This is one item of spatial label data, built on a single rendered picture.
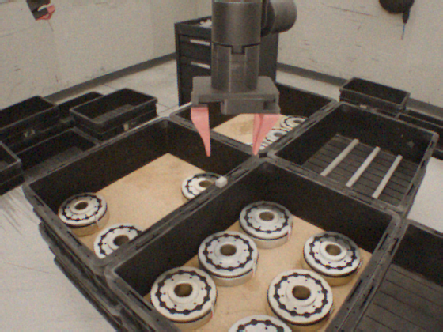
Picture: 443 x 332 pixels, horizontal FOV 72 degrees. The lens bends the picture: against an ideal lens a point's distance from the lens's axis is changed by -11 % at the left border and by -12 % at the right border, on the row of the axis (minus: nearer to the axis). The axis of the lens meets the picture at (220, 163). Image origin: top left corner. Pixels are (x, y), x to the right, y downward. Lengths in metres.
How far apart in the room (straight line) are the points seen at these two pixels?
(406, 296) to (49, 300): 0.70
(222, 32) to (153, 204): 0.46
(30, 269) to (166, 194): 0.38
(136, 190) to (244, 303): 0.37
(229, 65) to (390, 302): 0.46
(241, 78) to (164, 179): 0.46
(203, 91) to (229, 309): 0.34
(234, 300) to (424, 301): 0.33
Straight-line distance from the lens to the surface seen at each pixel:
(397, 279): 0.67
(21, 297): 0.84
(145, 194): 0.78
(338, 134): 1.06
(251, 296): 0.58
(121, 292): 0.47
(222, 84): 0.41
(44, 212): 0.64
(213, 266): 0.57
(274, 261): 0.63
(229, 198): 0.63
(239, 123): 1.06
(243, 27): 0.39
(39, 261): 0.89
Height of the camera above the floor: 1.30
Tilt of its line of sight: 33 degrees down
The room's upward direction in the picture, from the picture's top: straight up
